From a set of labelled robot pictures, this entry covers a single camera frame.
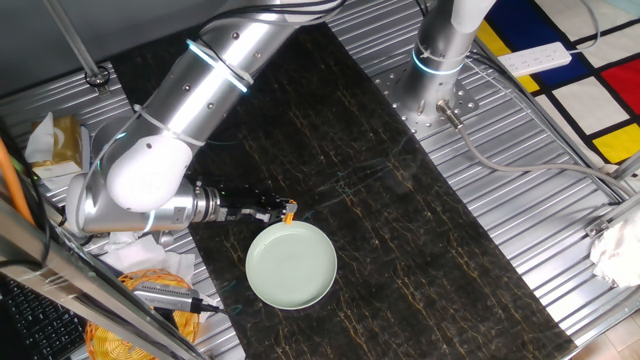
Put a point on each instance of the white cloth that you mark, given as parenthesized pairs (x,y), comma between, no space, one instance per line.
(617,250)

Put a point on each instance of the thin metal pole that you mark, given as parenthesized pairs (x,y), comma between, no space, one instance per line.
(75,42)

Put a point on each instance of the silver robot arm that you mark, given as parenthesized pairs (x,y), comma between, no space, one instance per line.
(185,100)

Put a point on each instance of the black keyboard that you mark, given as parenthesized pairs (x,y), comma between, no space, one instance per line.
(40,325)

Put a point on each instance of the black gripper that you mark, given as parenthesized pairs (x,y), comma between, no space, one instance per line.
(242,204)

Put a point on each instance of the long silver camera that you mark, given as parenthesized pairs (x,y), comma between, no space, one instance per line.
(165,296)

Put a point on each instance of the white power strip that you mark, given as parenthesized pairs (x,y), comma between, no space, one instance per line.
(535,59)

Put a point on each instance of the black marble pattern mat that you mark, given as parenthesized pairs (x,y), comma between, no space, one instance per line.
(400,250)

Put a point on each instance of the pale green plate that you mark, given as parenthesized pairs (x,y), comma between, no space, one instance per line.
(291,265)

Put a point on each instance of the orange pole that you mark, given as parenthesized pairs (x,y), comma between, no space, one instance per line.
(12,185)

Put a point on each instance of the colourful block pattern mat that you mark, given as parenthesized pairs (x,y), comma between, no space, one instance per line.
(590,100)

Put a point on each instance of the white paper towel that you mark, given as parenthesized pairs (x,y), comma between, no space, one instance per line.
(150,257)

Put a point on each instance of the orange clothespin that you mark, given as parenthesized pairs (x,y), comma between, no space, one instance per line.
(289,211)

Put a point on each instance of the orange wicker basket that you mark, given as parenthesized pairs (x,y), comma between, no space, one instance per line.
(100,345)

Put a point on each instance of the aluminium frame beam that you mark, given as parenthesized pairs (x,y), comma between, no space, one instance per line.
(75,280)

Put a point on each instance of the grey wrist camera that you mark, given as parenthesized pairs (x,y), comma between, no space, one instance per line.
(165,237)

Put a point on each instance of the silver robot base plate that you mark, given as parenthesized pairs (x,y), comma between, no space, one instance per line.
(465,105)

